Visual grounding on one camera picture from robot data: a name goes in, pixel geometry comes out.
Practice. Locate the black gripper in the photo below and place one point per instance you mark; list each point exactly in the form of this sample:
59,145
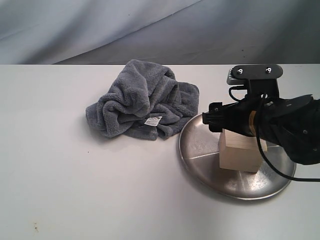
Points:
246,117

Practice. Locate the light wooden cube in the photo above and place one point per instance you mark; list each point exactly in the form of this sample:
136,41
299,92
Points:
238,152

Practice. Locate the round steel plate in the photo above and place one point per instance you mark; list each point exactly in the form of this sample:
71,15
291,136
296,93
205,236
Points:
199,154

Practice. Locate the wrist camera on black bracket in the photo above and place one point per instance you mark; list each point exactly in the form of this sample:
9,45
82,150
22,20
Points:
257,79

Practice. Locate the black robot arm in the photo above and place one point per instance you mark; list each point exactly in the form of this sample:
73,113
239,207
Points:
293,124

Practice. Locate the grey fluffy towel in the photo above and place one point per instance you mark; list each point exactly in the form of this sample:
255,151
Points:
145,102

